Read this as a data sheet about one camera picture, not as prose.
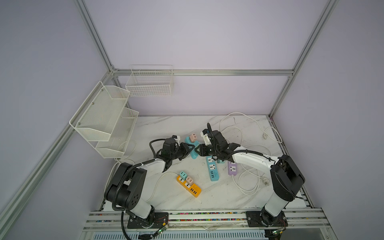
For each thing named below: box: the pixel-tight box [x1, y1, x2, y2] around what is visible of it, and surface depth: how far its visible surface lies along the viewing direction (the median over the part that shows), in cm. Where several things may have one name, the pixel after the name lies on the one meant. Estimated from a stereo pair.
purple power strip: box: [227, 160, 238, 176], surface depth 90 cm
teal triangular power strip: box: [185, 136, 199, 160], surface depth 88 cm
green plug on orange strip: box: [179, 171, 188, 181], surface depth 84 cm
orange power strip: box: [176, 175, 202, 198], surface depth 84 cm
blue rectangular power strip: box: [206, 156, 219, 182], surface depth 91 cm
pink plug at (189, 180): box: [186, 176, 194, 186], surface depth 82 cm
